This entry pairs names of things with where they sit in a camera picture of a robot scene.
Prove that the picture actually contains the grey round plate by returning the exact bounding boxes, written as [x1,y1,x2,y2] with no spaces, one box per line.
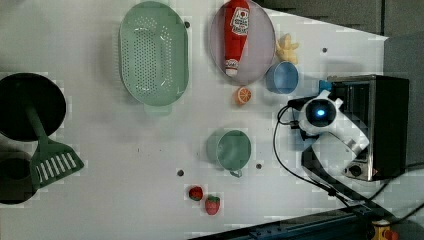
[209,0,276,85]

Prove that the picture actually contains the yellow red clamp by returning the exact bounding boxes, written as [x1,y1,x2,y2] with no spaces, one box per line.
[371,220,399,240]

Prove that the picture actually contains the black toaster oven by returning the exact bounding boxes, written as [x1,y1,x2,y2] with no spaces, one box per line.
[317,75,409,181]

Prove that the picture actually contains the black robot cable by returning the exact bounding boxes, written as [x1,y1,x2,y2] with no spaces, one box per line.
[272,105,424,225]

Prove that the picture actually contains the dark blue frame rail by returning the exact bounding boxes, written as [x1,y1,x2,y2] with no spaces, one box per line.
[189,205,382,240]

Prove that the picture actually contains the blue bowl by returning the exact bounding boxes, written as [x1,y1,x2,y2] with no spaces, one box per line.
[265,61,299,94]

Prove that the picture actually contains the large black cylinder holder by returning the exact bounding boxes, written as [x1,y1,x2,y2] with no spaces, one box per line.
[0,73,67,142]

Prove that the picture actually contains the green plastic colander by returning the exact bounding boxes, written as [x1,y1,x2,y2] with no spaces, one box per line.
[119,1,189,116]

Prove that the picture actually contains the yellow peeled banana toy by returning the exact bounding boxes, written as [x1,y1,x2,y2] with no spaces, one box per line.
[276,34,299,65]

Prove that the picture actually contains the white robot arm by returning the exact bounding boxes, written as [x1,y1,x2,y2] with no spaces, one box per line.
[299,90,370,176]

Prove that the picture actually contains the large red strawberry toy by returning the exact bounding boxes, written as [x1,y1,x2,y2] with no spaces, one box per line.
[204,195,220,216]

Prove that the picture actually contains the green slotted spatula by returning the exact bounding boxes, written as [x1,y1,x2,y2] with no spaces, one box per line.
[26,107,84,190]

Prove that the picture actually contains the small black cylinder holder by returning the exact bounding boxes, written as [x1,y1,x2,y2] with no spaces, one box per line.
[0,152,36,205]

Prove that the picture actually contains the green cup with handle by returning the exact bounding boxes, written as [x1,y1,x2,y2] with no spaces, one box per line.
[206,129,252,178]

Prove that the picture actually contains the orange slice toy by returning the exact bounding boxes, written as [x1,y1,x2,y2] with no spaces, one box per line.
[234,87,252,105]

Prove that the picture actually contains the red ketchup bottle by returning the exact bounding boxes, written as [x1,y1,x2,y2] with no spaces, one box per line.
[224,0,250,77]

